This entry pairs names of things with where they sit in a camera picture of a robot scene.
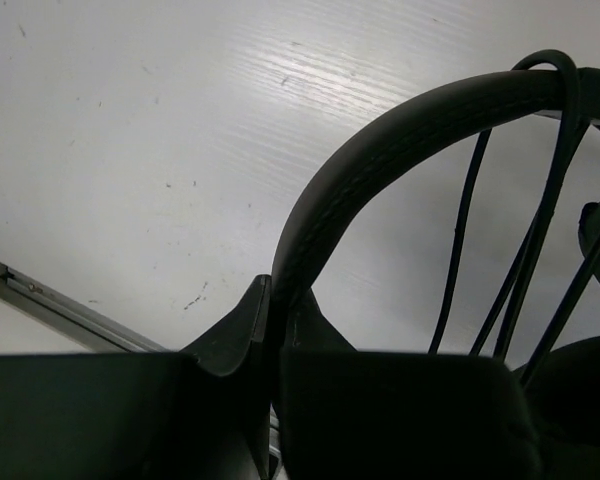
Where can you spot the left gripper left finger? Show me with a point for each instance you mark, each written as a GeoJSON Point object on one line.
{"type": "Point", "coordinates": [198, 413]}

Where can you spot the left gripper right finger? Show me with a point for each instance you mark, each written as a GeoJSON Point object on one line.
{"type": "Point", "coordinates": [349, 414]}

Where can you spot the black headset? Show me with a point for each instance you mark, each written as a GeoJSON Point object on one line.
{"type": "Point", "coordinates": [563, 384]}

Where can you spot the aluminium front rail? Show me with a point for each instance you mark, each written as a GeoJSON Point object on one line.
{"type": "Point", "coordinates": [70, 318]}

